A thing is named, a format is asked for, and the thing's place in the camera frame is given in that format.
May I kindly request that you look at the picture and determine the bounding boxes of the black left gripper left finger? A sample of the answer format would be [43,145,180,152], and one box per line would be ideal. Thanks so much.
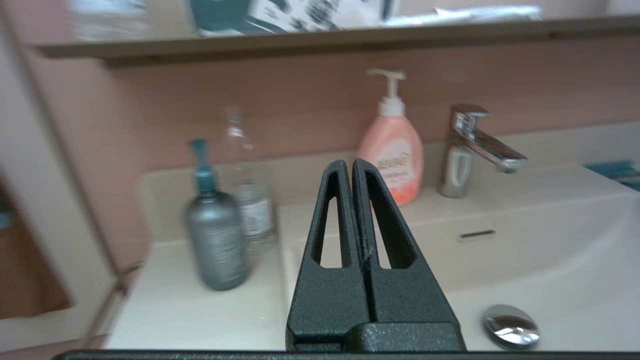
[285,159,372,352]

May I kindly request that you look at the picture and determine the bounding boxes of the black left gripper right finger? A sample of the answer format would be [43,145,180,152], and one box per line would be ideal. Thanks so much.
[352,157,459,324]

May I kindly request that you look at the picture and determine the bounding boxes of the chrome faucet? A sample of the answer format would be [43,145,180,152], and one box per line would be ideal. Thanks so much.
[439,104,529,199]

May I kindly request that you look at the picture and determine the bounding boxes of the white vanity sink basin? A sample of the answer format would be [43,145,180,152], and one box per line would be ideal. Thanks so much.
[277,165,640,351]

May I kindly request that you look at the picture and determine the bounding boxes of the clear empty plastic bottle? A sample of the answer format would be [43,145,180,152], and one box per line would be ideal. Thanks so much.
[220,107,278,253]

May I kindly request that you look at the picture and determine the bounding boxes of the chrome drain stopper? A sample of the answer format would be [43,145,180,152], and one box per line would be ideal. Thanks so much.
[481,304,541,352]

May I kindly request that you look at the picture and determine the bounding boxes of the grey pump bottle teal nozzle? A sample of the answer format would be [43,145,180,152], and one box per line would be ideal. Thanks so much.
[184,139,251,292]

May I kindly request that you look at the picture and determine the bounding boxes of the pink hand soap pump bottle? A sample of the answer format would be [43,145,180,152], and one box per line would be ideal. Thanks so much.
[357,69,425,206]

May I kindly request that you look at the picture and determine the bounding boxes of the blue rectangular tray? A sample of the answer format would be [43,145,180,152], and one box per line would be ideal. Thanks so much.
[582,159,640,193]

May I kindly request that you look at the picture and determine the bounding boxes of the white horse print pouch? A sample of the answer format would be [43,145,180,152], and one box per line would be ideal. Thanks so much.
[187,0,386,38]

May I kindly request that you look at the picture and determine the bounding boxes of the white plastic amenity packets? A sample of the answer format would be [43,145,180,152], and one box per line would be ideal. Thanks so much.
[385,5,543,28]

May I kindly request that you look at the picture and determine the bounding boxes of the dark metal wall shelf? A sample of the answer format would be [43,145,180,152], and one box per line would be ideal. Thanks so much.
[35,15,640,68]

